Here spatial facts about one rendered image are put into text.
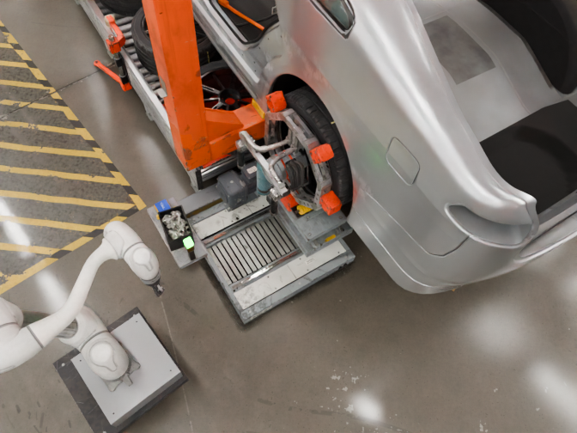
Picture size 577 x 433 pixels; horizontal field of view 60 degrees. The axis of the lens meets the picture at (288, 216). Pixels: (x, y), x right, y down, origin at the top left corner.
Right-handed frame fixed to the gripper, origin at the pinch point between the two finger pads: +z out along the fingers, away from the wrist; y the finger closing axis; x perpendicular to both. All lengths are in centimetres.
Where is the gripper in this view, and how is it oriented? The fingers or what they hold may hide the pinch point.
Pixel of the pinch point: (158, 291)
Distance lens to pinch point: 242.8
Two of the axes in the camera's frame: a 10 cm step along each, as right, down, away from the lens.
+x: 6.9, -6.1, 3.9
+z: -0.6, 4.8, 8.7
